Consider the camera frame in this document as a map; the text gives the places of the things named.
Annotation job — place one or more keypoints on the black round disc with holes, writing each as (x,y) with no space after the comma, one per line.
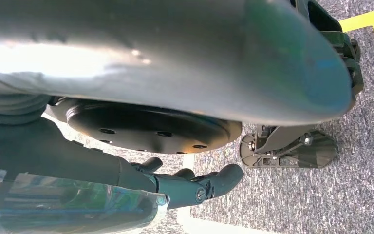
(148,129)

